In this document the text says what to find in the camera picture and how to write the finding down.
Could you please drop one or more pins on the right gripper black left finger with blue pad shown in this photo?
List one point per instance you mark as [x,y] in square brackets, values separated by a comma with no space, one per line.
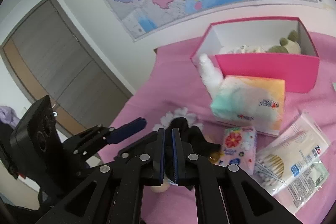
[112,193]

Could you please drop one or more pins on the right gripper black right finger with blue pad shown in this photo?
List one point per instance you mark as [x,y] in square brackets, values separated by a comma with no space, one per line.
[224,194]

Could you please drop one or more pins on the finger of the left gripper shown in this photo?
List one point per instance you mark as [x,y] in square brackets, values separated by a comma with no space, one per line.
[92,140]

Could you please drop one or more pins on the green frog plush toy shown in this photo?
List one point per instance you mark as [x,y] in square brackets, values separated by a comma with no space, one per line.
[287,45]

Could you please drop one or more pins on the purple cloth pile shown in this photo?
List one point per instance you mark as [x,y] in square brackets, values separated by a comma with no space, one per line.
[8,116]

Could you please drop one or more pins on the floral pocket tissue pack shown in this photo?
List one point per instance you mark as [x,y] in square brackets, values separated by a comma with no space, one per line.
[239,147]

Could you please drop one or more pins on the cotton swab bag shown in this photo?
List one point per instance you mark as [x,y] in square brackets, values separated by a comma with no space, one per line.
[288,156]

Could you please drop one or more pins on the pastel tissue box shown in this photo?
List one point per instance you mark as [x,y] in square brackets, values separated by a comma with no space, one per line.
[250,101]

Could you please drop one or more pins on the grey brown door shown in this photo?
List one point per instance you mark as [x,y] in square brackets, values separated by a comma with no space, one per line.
[47,56]

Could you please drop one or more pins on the white pump spray bottle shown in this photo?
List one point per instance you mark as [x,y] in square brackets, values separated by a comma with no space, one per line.
[211,76]

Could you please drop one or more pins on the pink open cardboard box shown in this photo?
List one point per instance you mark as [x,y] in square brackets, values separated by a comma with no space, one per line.
[222,38]

